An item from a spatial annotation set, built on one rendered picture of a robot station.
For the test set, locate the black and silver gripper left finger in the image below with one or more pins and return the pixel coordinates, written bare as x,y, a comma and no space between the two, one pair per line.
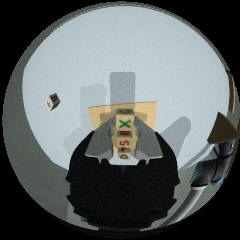
93,148

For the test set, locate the tan square mat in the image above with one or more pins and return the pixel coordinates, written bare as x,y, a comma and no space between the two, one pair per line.
146,111

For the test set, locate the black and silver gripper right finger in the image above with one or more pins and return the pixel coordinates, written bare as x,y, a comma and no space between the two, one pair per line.
154,149

